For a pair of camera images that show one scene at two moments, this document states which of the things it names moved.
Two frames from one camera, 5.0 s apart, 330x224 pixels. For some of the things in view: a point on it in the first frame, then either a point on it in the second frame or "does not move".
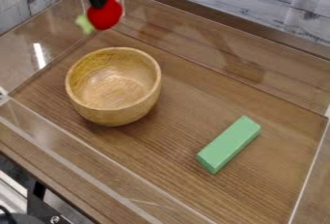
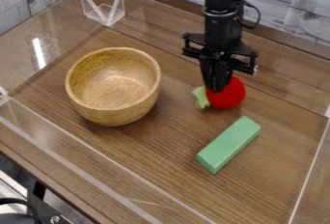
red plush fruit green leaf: (100, 17) to (223, 99)
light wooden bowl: (112, 84) does not move
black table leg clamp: (38, 207) does not move
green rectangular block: (222, 151) does not move
